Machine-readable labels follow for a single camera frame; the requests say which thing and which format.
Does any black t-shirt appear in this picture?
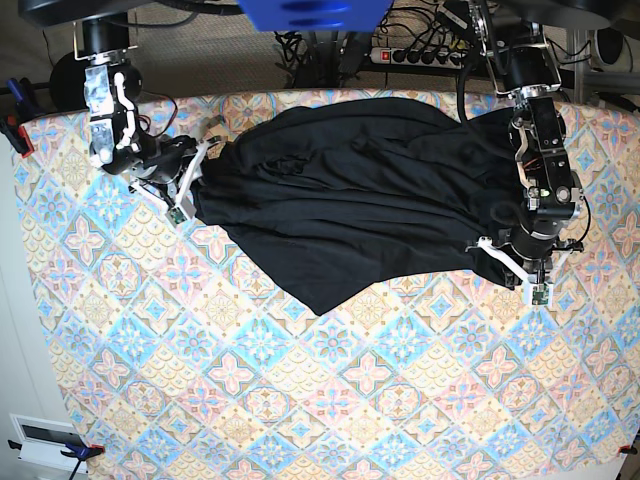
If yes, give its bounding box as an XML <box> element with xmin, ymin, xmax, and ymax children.
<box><xmin>191</xmin><ymin>98</ymin><xmax>522</xmax><ymax>315</ymax></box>

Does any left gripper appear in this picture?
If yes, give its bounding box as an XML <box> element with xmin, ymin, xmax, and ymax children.
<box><xmin>490</xmin><ymin>202</ymin><xmax>570</xmax><ymax>270</ymax></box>

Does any blue orange clamp lower left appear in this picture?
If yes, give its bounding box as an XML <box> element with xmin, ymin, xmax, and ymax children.
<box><xmin>7</xmin><ymin>440</ymin><xmax>105</xmax><ymax>463</ymax></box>

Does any blue orange clamp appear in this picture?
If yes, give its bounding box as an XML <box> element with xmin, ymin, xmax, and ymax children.
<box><xmin>7</xmin><ymin>440</ymin><xmax>105</xmax><ymax>463</ymax></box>
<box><xmin>1</xmin><ymin>77</ymin><xmax>37</xmax><ymax>158</ymax></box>

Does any orange clamp lower right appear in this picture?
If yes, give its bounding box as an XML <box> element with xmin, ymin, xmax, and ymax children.
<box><xmin>618</xmin><ymin>445</ymin><xmax>639</xmax><ymax>455</ymax></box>

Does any patterned tablecloth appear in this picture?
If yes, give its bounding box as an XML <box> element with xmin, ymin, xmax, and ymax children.
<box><xmin>12</xmin><ymin>105</ymin><xmax>639</xmax><ymax>479</ymax></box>

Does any white power strip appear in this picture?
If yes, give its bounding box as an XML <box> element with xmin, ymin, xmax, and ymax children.
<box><xmin>369</xmin><ymin>47</ymin><xmax>464</xmax><ymax>70</ymax></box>

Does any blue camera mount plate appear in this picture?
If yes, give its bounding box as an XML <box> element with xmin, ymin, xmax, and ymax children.
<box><xmin>238</xmin><ymin>0</ymin><xmax>392</xmax><ymax>32</ymax></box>

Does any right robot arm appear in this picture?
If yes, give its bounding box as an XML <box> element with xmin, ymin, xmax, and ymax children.
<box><xmin>18</xmin><ymin>1</ymin><xmax>214</xmax><ymax>199</ymax></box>

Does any blue orange clamp upper left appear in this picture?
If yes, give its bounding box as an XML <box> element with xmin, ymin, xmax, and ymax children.
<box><xmin>1</xmin><ymin>77</ymin><xmax>37</xmax><ymax>158</ymax></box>

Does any white floor vent box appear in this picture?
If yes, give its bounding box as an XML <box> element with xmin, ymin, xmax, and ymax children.
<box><xmin>9</xmin><ymin>413</ymin><xmax>82</xmax><ymax>473</ymax></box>

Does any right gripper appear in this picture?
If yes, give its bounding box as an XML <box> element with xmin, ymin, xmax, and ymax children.
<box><xmin>124</xmin><ymin>115</ymin><xmax>225</xmax><ymax>195</ymax></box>

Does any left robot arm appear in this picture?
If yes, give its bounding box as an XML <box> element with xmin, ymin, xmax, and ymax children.
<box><xmin>464</xmin><ymin>1</ymin><xmax>623</xmax><ymax>279</ymax></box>

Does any bundle of black cables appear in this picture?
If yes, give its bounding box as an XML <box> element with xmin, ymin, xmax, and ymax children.
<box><xmin>272</xmin><ymin>30</ymin><xmax>351</xmax><ymax>89</ymax></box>

